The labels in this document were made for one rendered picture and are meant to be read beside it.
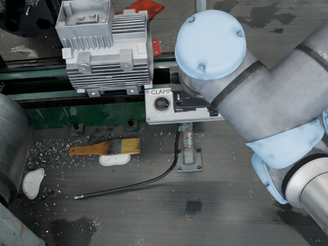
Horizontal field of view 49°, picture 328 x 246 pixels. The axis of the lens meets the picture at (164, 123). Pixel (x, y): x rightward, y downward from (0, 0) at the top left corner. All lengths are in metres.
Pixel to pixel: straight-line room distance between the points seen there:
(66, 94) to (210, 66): 0.70
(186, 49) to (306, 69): 0.13
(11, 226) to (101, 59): 0.41
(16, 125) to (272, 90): 0.55
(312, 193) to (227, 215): 0.30
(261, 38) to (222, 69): 0.93
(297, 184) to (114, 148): 0.53
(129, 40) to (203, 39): 0.50
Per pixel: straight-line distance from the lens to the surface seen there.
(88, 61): 0.86
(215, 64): 0.38
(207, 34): 0.39
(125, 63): 0.84
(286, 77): 0.40
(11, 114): 0.79
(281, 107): 0.40
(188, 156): 0.93
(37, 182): 1.03
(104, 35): 0.86
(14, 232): 0.76
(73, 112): 1.04
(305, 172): 0.68
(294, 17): 1.42
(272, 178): 0.71
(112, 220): 0.92
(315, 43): 0.42
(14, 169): 0.77
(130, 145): 1.01
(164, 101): 0.74
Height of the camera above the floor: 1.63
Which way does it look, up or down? 53 degrees down
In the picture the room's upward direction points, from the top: 8 degrees counter-clockwise
